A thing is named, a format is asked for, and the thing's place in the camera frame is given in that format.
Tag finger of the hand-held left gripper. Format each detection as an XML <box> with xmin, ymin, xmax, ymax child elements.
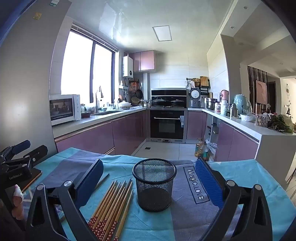
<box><xmin>0</xmin><ymin>140</ymin><xmax>31</xmax><ymax>161</ymax></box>
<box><xmin>1</xmin><ymin>145</ymin><xmax>48</xmax><ymax>173</ymax></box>

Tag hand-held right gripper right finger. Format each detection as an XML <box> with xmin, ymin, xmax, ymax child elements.
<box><xmin>195</xmin><ymin>158</ymin><xmax>273</xmax><ymax>241</ymax></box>

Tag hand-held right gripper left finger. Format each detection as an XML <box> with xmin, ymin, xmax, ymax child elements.
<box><xmin>25</xmin><ymin>159</ymin><xmax>104</xmax><ymax>241</ymax></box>

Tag floral-end bamboo chopstick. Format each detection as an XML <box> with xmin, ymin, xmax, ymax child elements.
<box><xmin>95</xmin><ymin>173</ymin><xmax>110</xmax><ymax>189</ymax></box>

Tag bunch of bamboo chopsticks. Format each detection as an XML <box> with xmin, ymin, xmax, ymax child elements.
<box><xmin>87</xmin><ymin>178</ymin><xmax>134</xmax><ymax>241</ymax></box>

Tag black mesh holder cup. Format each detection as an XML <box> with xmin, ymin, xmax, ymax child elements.
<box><xmin>132</xmin><ymin>158</ymin><xmax>177</xmax><ymax>212</ymax></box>

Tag person's left hand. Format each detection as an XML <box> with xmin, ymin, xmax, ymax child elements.
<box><xmin>11</xmin><ymin>184</ymin><xmax>25</xmax><ymax>219</ymax></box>

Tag dark brown-edged board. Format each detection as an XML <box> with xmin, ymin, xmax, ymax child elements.
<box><xmin>22</xmin><ymin>169</ymin><xmax>43</xmax><ymax>193</ymax></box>

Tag cooking oil bottle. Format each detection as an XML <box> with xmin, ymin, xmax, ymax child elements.
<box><xmin>195</xmin><ymin>138</ymin><xmax>207</xmax><ymax>159</ymax></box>

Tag pink lower cabinets island side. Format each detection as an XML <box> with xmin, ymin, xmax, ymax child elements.
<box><xmin>187</xmin><ymin>110</ymin><xmax>259</xmax><ymax>163</ymax></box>

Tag white microwave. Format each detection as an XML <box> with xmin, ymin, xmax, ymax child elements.
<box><xmin>49</xmin><ymin>94</ymin><xmax>82</xmax><ymax>126</ymax></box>

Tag teal and grey tablecloth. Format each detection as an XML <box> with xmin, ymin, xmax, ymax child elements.
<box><xmin>22</xmin><ymin>147</ymin><xmax>290</xmax><ymax>241</ymax></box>

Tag pink lower cabinets window side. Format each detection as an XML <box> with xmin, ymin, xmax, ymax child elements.
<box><xmin>54</xmin><ymin>109</ymin><xmax>147</xmax><ymax>156</ymax></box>

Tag grey refrigerator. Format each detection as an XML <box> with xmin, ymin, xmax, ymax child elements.
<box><xmin>0</xmin><ymin>0</ymin><xmax>73</xmax><ymax>163</ymax></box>

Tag built-in black oven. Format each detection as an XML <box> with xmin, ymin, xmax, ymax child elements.
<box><xmin>149</xmin><ymin>109</ymin><xmax>188</xmax><ymax>142</ymax></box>

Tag white bowl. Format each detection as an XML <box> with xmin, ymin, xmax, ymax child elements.
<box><xmin>240</xmin><ymin>113</ymin><xmax>256</xmax><ymax>122</ymax></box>

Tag stainless steel pot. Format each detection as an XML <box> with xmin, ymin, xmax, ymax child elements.
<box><xmin>205</xmin><ymin>98</ymin><xmax>218</xmax><ymax>110</ymax></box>

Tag kitchen faucet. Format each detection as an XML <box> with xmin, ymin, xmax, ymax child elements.
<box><xmin>95</xmin><ymin>86</ymin><xmax>103</xmax><ymax>112</ymax></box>

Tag clear plastic food container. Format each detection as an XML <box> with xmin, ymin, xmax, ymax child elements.
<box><xmin>255</xmin><ymin>113</ymin><xmax>270</xmax><ymax>127</ymax></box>

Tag grey rice cooker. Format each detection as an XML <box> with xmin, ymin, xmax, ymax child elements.
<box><xmin>190</xmin><ymin>88</ymin><xmax>201</xmax><ymax>109</ymax></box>

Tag mint green appliance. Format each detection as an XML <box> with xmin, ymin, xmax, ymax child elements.
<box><xmin>233</xmin><ymin>94</ymin><xmax>251</xmax><ymax>116</ymax></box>

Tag kitchen window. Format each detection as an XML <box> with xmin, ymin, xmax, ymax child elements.
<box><xmin>60</xmin><ymin>29</ymin><xmax>116</xmax><ymax>105</ymax></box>

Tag green leafy vegetables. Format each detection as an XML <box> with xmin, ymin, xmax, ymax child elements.
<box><xmin>268</xmin><ymin>115</ymin><xmax>294</xmax><ymax>133</ymax></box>

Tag black range hood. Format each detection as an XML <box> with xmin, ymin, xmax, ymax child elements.
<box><xmin>151</xmin><ymin>88</ymin><xmax>187</xmax><ymax>108</ymax></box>

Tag hanging pans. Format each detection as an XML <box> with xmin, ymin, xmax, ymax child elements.
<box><xmin>128</xmin><ymin>80</ymin><xmax>144</xmax><ymax>105</ymax></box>

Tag white water heater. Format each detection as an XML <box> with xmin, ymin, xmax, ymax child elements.
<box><xmin>122</xmin><ymin>56</ymin><xmax>134</xmax><ymax>77</ymax></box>

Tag ceiling light panel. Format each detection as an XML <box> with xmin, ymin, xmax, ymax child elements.
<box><xmin>152</xmin><ymin>25</ymin><xmax>173</xmax><ymax>42</ymax></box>

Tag black wall rack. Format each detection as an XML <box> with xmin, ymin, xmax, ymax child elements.
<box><xmin>186</xmin><ymin>77</ymin><xmax>211</xmax><ymax>95</ymax></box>

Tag pink wall painting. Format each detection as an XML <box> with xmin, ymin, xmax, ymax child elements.
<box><xmin>255</xmin><ymin>80</ymin><xmax>266</xmax><ymax>103</ymax></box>

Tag pink wall cabinet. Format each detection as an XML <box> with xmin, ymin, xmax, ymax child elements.
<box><xmin>129</xmin><ymin>50</ymin><xmax>155</xmax><ymax>73</ymax></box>

